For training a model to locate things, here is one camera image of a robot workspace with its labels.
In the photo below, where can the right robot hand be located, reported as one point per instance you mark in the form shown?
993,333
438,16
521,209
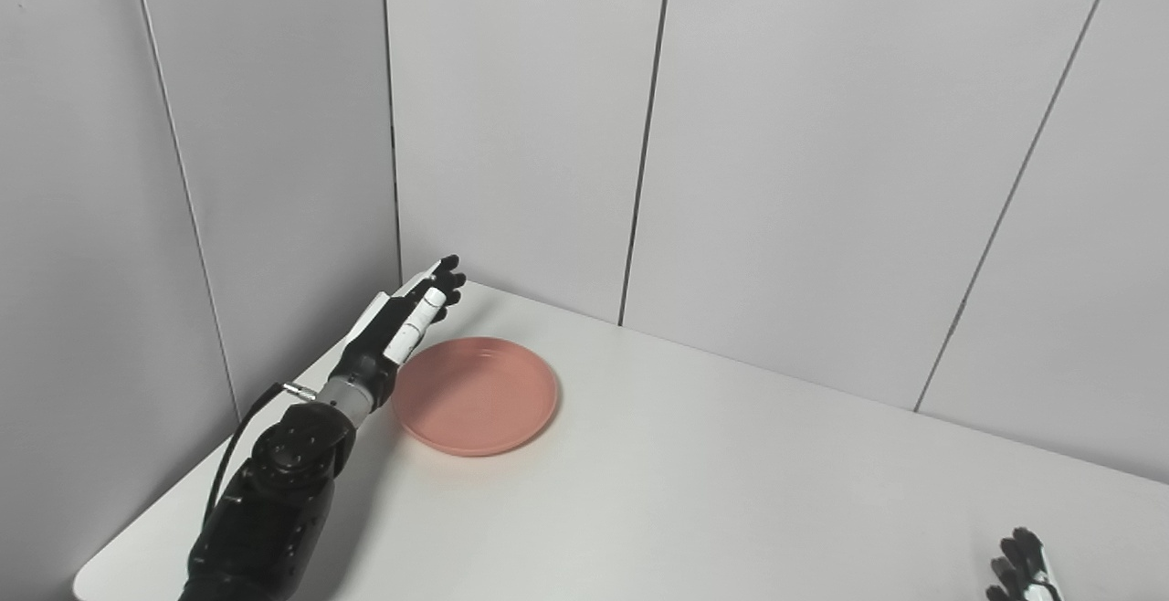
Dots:
1023,569

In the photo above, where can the pink plate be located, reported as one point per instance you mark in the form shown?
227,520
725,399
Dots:
476,395

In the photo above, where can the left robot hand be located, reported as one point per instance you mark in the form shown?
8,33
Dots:
402,332

